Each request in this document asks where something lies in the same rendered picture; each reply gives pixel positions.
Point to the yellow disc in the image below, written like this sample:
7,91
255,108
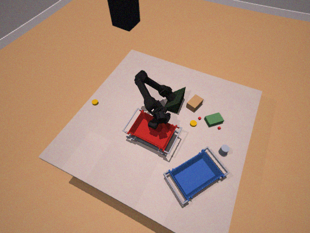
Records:
94,102
193,123

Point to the tan rectangular block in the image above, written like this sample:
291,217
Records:
194,103

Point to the green rectangular block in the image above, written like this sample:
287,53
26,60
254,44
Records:
213,119

